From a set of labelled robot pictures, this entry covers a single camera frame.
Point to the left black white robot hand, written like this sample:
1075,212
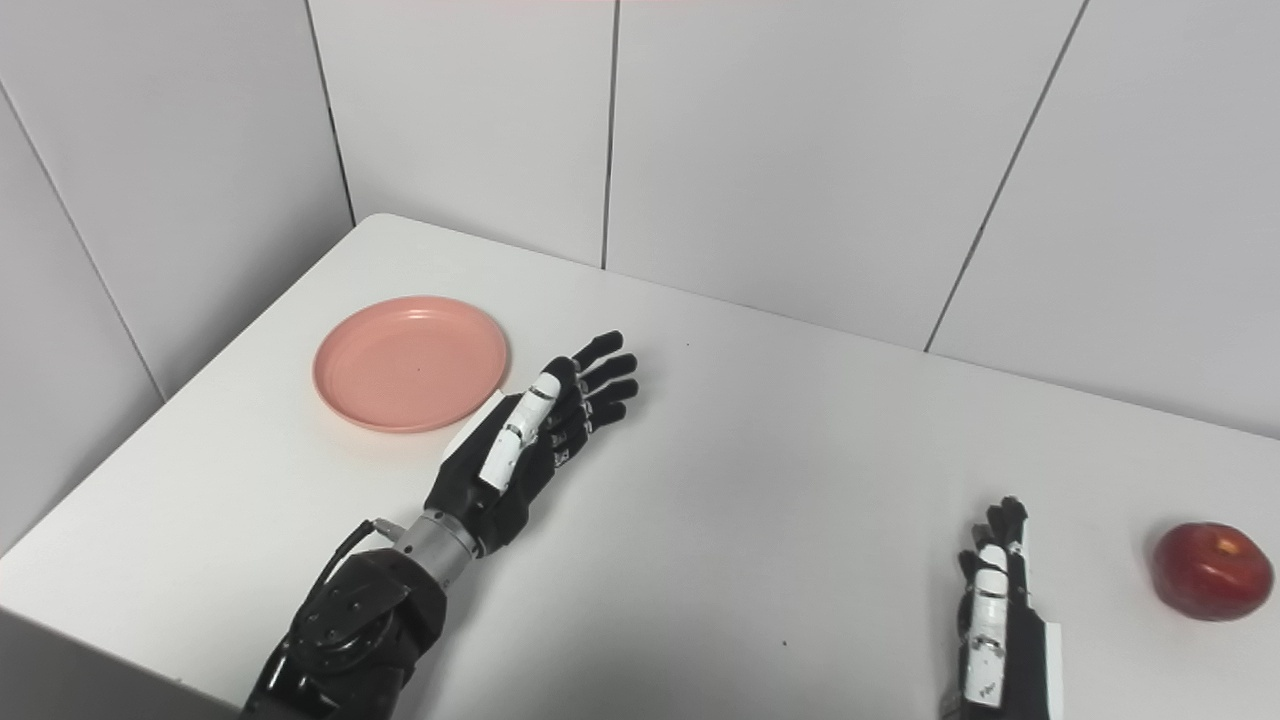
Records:
480,500

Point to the pink plate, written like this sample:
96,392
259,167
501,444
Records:
410,365

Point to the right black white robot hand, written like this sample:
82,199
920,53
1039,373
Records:
1025,660

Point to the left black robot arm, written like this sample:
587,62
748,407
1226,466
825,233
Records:
360,630

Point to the red apple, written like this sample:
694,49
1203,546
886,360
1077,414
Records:
1210,575

